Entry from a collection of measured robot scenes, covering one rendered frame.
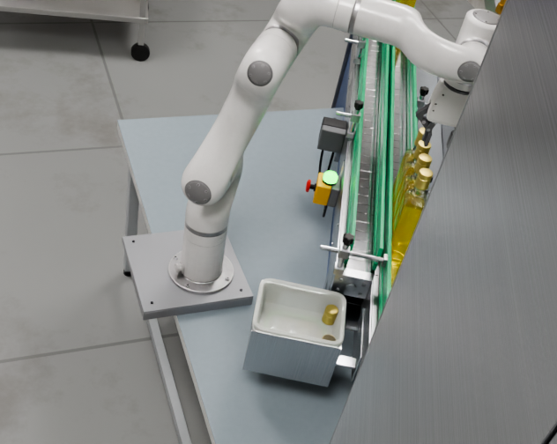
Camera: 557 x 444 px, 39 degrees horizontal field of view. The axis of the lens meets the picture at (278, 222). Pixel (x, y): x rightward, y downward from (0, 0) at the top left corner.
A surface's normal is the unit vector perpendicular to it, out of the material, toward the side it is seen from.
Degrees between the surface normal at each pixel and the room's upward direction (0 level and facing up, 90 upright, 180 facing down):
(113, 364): 0
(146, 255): 3
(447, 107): 92
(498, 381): 90
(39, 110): 0
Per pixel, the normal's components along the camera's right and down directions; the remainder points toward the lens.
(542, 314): -0.98, -0.21
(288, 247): 0.17, -0.72
